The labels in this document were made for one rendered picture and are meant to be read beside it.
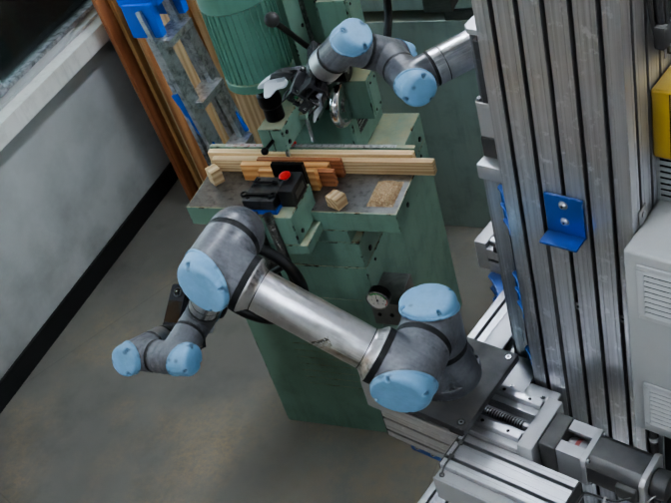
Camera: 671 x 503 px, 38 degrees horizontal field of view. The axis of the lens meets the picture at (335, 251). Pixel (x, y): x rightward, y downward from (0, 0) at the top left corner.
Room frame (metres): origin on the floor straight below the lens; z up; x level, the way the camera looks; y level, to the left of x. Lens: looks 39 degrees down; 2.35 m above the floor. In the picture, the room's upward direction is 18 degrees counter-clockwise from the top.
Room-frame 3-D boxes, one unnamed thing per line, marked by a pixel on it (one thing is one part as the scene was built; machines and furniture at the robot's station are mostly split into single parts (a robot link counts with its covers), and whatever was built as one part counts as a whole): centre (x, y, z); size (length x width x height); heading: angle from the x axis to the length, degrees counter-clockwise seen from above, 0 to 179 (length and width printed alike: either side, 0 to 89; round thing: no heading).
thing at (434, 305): (1.37, -0.14, 0.98); 0.13 x 0.12 x 0.14; 146
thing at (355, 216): (2.05, 0.06, 0.87); 0.61 x 0.30 x 0.06; 59
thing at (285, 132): (2.18, 0.03, 1.03); 0.14 x 0.07 x 0.09; 149
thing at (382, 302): (1.84, -0.07, 0.65); 0.06 x 0.04 x 0.08; 59
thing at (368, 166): (2.12, -0.03, 0.92); 0.64 x 0.02 x 0.04; 59
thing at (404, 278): (1.90, -0.11, 0.58); 0.12 x 0.08 x 0.08; 149
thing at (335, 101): (2.21, -0.13, 1.02); 0.12 x 0.03 x 0.12; 149
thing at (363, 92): (2.24, -0.19, 1.02); 0.09 x 0.07 x 0.12; 59
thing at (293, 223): (1.97, 0.10, 0.91); 0.15 x 0.14 x 0.09; 59
